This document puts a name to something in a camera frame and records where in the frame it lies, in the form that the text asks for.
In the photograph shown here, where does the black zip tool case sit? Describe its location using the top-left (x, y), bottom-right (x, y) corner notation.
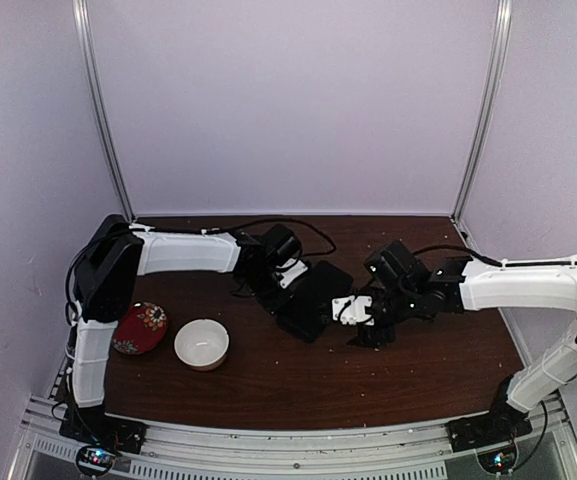
top-left (276, 261), bottom-right (354, 343)

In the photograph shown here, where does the white ceramic bowl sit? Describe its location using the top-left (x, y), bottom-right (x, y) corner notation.
top-left (174, 319), bottom-right (230, 372)

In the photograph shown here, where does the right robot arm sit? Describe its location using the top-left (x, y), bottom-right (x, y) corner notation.
top-left (331, 241), bottom-right (577, 442)

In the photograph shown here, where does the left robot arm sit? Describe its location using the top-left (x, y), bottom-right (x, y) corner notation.
top-left (66, 215), bottom-right (309, 444)

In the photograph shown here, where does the red floral plate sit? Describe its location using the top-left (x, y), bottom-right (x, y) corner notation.
top-left (112, 302), bottom-right (168, 355)

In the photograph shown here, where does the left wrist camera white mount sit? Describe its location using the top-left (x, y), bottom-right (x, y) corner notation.
top-left (275, 258), bottom-right (310, 289)

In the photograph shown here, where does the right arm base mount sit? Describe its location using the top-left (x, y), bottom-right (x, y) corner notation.
top-left (446, 377), bottom-right (533, 476)

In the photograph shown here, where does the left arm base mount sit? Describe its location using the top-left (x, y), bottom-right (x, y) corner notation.
top-left (59, 402), bottom-right (147, 479)

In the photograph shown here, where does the left aluminium frame post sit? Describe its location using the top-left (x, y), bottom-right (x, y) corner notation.
top-left (72, 0), bottom-right (136, 221)

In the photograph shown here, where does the aluminium frame post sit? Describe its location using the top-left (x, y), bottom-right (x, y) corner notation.
top-left (451, 0), bottom-right (513, 225)
top-left (72, 0), bottom-right (136, 221)

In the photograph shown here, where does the aluminium front rail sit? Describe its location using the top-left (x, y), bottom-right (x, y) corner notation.
top-left (3, 395), bottom-right (577, 479)

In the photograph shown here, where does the right aluminium frame post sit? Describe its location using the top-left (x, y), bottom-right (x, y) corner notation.
top-left (451, 0), bottom-right (513, 225)

